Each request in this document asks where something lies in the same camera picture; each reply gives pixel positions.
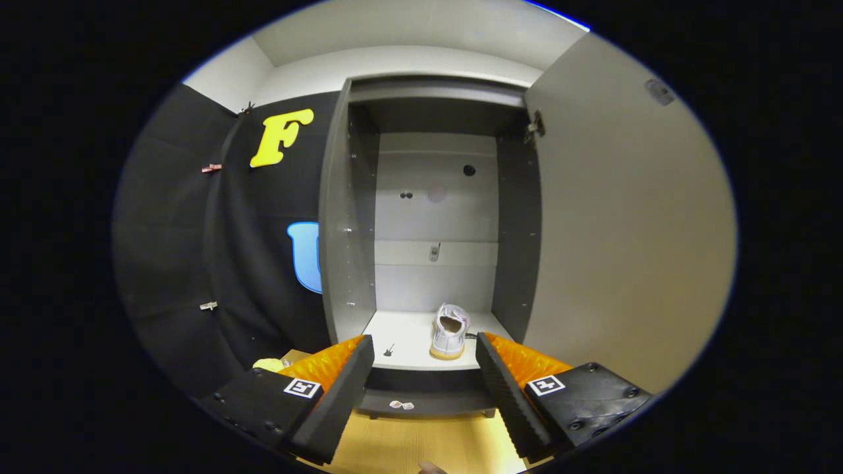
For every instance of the white canvas shoe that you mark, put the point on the white canvas shoe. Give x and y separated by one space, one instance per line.
448 339

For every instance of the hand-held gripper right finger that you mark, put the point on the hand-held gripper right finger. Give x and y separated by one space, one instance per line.
507 395

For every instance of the yellow pineapple plush toy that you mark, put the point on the yellow pineapple plush toy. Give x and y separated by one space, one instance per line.
268 365

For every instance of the grey shoe cabinet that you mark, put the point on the grey shoe cabinet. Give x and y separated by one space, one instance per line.
342 263

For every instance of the metal door hinge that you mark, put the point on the metal door hinge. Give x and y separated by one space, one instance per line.
535 126

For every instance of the red clip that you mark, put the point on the red clip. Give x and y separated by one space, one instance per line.
211 168

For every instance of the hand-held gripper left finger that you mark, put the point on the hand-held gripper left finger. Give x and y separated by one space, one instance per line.
342 395

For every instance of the black backdrop cloth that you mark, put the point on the black backdrop cloth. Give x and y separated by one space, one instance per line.
171 230

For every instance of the black clip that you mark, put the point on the black clip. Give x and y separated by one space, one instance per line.
247 108

